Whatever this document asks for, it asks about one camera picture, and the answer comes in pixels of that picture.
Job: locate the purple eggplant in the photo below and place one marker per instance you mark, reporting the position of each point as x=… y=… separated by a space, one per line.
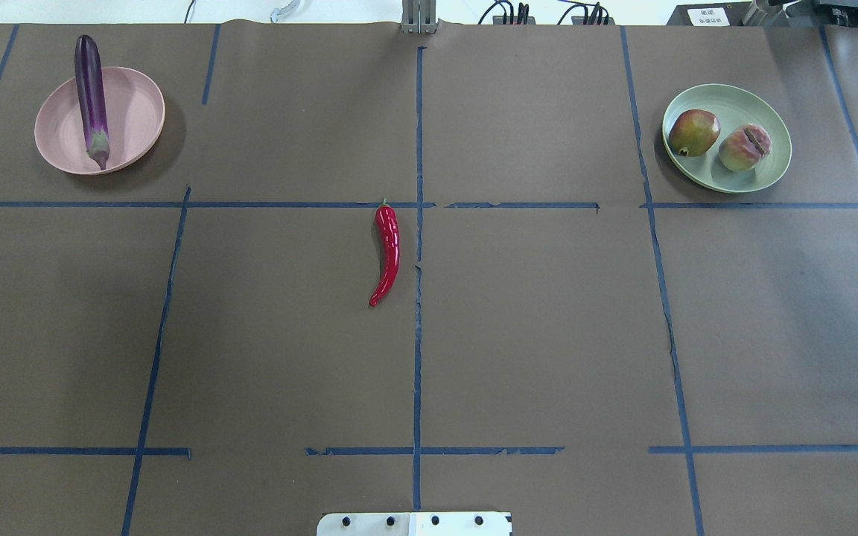
x=91 y=98

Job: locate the pink plate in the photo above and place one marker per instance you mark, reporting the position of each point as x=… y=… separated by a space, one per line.
x=135 y=114

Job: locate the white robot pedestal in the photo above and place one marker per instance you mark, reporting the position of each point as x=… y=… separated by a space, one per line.
x=457 y=522

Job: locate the aluminium frame post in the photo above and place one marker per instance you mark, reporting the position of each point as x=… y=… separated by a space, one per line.
x=419 y=17

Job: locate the red yellow pomegranate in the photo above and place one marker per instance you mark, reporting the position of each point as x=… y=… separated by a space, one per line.
x=694 y=132

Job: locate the green plate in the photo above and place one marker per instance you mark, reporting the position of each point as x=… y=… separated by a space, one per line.
x=734 y=108

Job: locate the red chili pepper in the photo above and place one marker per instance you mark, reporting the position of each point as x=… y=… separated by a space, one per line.
x=387 y=225

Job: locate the yellow pink peach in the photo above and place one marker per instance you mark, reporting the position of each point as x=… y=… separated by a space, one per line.
x=745 y=148

